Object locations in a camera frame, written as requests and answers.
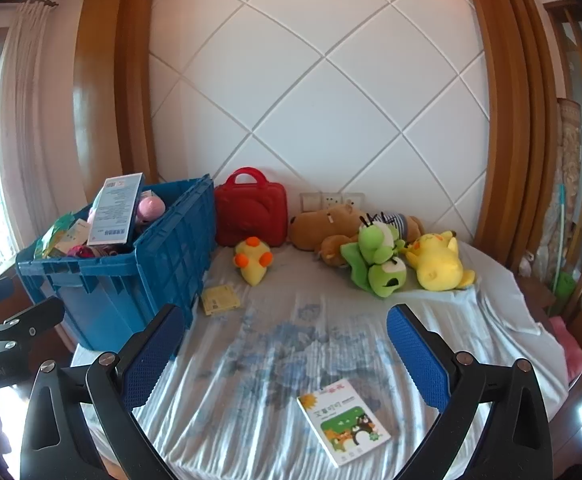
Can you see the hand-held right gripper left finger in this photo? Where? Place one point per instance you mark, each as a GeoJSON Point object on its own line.
{"type": "Point", "coordinates": [151, 360]}

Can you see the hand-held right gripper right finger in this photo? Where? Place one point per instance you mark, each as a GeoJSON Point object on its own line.
{"type": "Point", "coordinates": [416, 360]}

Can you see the blue plastic crate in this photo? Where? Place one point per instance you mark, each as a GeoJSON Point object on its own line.
{"type": "Point", "coordinates": [136, 270]}

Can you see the yellow mouse plush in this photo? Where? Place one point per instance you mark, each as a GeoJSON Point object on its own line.
{"type": "Point", "coordinates": [438, 260]}

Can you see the green frog plush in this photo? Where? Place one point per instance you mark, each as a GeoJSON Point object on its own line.
{"type": "Point", "coordinates": [378, 260]}

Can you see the small brown plush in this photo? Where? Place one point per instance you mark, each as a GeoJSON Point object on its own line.
{"type": "Point", "coordinates": [333, 255]}

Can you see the yellow orange green plush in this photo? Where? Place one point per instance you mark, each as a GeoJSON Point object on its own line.
{"type": "Point", "coordinates": [253, 260]}

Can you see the green snack packet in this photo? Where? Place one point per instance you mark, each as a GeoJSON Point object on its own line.
{"type": "Point", "coordinates": [53, 237]}

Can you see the yellow paper card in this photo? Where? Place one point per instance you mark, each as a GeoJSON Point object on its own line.
{"type": "Point", "coordinates": [219, 300]}

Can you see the pale paper packet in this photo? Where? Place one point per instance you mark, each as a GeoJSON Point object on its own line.
{"type": "Point", "coordinates": [77, 235]}

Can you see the children's picture book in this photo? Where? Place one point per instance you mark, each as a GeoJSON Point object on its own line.
{"type": "Point", "coordinates": [343, 422]}

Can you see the pale blue floral bedsheet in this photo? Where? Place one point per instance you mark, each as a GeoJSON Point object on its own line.
{"type": "Point", "coordinates": [281, 360]}

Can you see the striped brown dog plush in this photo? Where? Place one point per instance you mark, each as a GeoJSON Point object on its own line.
{"type": "Point", "coordinates": [400, 222]}

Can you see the white printed box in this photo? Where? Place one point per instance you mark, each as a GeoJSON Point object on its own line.
{"type": "Point", "coordinates": [116, 207]}

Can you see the pink round toy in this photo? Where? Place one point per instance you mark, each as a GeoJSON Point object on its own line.
{"type": "Point", "coordinates": [150, 208]}

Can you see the pink cloth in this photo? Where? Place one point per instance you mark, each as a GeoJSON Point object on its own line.
{"type": "Point", "coordinates": [568, 345]}

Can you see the large brown capybara plush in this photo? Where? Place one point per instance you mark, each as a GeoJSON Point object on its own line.
{"type": "Point", "coordinates": [321, 227]}

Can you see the white sheer curtain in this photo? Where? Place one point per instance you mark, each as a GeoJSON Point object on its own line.
{"type": "Point", "coordinates": [26, 125]}

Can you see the red plastic carry case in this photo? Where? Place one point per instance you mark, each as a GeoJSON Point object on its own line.
{"type": "Point", "coordinates": [251, 215]}

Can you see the patterned beige hanging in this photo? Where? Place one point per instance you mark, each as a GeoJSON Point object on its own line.
{"type": "Point", "coordinates": [568, 160]}

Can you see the dark curtain rod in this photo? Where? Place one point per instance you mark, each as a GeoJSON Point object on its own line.
{"type": "Point", "coordinates": [26, 4]}

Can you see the white wall socket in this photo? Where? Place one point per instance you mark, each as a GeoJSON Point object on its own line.
{"type": "Point", "coordinates": [353, 198]}
{"type": "Point", "coordinates": [331, 199]}
{"type": "Point", "coordinates": [311, 201]}

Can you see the wooden wall frame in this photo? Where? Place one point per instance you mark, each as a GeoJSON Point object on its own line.
{"type": "Point", "coordinates": [511, 110]}
{"type": "Point", "coordinates": [111, 85]}

